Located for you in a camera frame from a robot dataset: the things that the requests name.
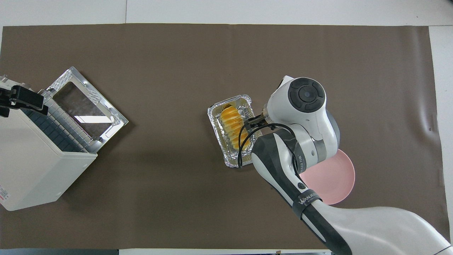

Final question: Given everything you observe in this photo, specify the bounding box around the pink round plate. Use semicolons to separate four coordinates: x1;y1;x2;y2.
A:
300;148;356;205

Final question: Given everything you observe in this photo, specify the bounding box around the glass oven door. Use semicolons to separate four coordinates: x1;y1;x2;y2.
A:
46;66;129;144

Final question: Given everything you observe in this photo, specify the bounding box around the metal oven wire rack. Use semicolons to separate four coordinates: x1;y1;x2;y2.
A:
19;94;97;153

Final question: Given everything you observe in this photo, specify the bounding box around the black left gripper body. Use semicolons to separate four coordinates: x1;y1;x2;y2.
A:
0;87;17;118

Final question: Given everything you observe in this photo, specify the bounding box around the aluminium foil tray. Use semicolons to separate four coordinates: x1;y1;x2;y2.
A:
207;94;265;169

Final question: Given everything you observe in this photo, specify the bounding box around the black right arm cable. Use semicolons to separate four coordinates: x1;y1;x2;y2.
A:
237;123;302;175

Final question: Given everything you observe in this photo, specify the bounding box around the brown table mat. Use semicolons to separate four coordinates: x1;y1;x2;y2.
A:
0;23;451;250

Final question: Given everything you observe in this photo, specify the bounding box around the golden sliced bread loaf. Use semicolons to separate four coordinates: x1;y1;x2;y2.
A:
220;105;252;151

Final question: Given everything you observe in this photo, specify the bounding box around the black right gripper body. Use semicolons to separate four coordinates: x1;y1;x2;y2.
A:
253;103;272;129

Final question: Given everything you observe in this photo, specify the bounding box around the cream toaster oven body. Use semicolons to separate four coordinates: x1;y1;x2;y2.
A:
0;74;98;211

